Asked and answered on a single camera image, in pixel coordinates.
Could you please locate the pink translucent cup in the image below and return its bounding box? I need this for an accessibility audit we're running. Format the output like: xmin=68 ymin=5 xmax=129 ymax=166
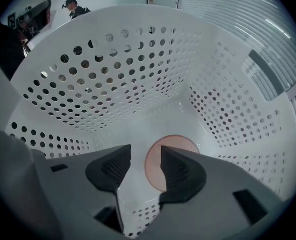
xmin=144 ymin=134 xmax=201 ymax=193

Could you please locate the black head-worn camera rig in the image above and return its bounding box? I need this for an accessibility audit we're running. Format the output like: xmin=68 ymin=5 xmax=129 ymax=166
xmin=7 ymin=0 xmax=52 ymax=44

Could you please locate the person's black shirt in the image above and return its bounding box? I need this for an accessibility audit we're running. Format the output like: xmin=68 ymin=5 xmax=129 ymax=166
xmin=0 ymin=21 xmax=31 ymax=83

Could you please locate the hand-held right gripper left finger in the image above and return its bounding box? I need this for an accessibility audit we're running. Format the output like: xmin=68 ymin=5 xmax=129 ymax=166
xmin=30 ymin=144 xmax=132 ymax=240

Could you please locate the white perforated plastic basket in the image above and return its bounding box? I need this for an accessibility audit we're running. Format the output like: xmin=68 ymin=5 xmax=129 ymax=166
xmin=3 ymin=5 xmax=296 ymax=237

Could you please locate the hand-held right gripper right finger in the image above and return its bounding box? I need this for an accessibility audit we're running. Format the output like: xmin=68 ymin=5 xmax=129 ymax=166
xmin=150 ymin=145 xmax=288 ymax=240

